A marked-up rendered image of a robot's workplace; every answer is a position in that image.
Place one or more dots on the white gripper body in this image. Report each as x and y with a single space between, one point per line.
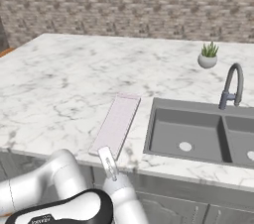
107 161

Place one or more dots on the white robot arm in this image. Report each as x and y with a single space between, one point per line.
63 198

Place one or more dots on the pale pink ice cube tray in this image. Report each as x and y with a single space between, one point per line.
116 122

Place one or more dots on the grey cupboard door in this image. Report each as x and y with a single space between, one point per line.
172 208
231 214

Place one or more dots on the grey double sink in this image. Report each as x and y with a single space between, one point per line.
198 132

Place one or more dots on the green plant in white pot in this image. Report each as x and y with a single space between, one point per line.
208 56

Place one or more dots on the grey curved tap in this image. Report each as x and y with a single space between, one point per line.
232 86

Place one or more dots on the orange wooden object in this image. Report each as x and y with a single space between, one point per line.
6 51

